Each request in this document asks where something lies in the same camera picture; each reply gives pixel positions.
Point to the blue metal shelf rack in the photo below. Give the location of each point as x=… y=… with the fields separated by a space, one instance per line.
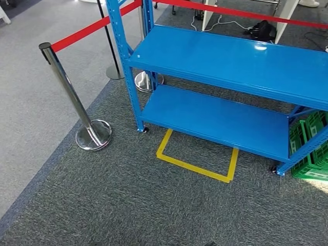
x=231 y=61

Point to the black router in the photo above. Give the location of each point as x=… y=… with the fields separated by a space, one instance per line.
x=198 y=15

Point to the white desk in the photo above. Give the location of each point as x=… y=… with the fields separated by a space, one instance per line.
x=207 y=17

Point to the red barrier belt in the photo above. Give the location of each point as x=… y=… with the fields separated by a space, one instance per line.
x=84 y=30
x=243 y=13

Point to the black bag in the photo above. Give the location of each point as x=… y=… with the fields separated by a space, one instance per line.
x=261 y=30

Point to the green plastic crate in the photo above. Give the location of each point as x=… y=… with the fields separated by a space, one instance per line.
x=312 y=173
x=297 y=139

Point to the person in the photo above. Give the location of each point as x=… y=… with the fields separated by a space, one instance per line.
x=308 y=2

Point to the white furniture frame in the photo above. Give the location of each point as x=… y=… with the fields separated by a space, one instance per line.
x=4 y=15

